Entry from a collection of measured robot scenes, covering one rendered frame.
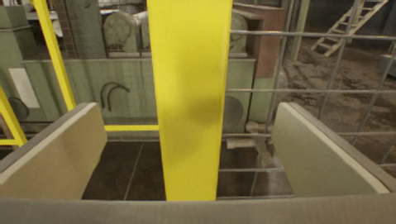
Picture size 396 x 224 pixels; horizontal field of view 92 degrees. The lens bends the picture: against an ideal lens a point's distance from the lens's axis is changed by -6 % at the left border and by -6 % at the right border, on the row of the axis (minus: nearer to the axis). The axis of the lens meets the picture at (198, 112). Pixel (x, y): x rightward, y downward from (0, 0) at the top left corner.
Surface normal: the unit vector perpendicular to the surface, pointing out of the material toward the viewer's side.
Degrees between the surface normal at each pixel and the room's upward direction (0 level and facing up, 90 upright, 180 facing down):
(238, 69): 90
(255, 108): 90
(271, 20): 90
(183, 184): 90
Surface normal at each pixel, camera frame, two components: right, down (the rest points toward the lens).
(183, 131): 0.03, 0.50
